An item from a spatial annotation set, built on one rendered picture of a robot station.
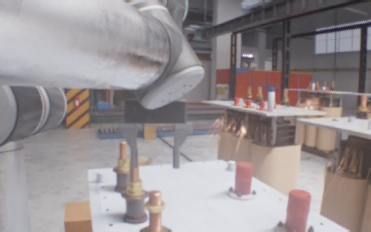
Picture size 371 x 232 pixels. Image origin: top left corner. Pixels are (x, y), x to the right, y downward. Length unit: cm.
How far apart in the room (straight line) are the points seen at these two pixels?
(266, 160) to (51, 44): 301
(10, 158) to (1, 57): 41
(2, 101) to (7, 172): 14
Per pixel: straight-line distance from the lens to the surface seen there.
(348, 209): 241
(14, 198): 61
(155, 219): 68
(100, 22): 24
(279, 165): 321
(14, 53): 19
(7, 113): 53
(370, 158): 236
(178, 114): 60
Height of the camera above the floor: 182
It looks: 7 degrees down
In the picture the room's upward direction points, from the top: 1 degrees clockwise
